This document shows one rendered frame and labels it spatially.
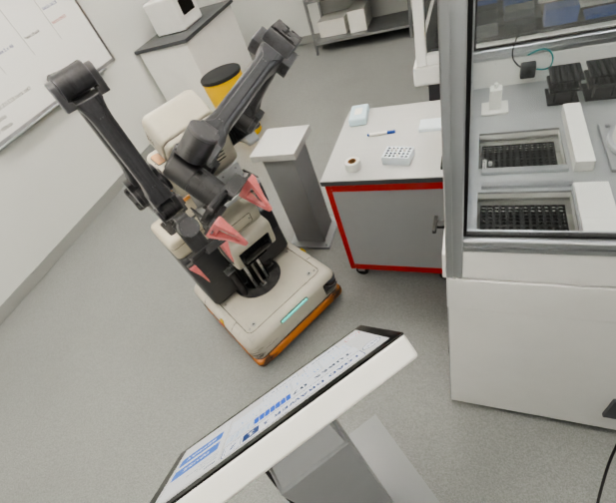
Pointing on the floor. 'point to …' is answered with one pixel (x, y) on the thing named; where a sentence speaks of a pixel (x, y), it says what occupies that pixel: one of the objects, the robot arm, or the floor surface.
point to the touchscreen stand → (360, 472)
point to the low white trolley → (389, 192)
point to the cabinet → (548, 366)
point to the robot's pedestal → (297, 185)
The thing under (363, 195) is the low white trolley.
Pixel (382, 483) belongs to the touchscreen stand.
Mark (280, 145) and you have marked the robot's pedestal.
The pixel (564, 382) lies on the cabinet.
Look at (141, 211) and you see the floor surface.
